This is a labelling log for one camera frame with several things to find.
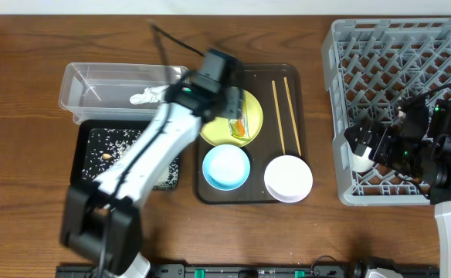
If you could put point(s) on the white tissue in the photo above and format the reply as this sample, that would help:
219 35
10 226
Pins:
153 94

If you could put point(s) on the left wooden chopstick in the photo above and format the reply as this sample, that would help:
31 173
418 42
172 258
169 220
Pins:
278 117

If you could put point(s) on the brown serving tray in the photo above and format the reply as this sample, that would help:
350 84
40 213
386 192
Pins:
266 146

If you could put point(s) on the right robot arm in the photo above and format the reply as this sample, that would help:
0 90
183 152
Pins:
419 149

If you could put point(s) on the black tray bin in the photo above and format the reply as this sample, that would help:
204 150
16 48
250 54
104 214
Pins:
83 135

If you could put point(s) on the yellow plate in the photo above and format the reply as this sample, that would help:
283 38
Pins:
220 131

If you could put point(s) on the light blue bowl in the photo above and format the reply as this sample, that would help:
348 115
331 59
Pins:
226 167

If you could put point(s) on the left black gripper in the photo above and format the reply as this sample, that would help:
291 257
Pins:
232 105

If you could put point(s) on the white cup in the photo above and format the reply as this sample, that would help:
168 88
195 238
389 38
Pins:
361 164

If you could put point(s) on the green snack wrapper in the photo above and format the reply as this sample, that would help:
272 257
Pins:
239 128

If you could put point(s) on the right wooden chopstick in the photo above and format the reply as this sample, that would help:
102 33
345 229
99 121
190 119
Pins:
292 115

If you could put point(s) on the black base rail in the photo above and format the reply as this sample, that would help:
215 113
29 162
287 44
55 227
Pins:
324 266

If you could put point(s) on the white bowl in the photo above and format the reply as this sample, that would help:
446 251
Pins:
288 179

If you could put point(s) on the clear plastic bin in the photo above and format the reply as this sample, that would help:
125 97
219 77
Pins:
102 91

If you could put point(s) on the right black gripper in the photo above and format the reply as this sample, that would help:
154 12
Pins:
363 137

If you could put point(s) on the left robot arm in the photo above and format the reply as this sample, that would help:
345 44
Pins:
102 218

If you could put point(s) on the wooden chopstick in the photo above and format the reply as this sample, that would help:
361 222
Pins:
292 115
278 117

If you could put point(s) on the food scraps rice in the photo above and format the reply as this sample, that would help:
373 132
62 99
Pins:
106 146

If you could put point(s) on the grey dishwasher rack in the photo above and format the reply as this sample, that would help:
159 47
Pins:
369 66

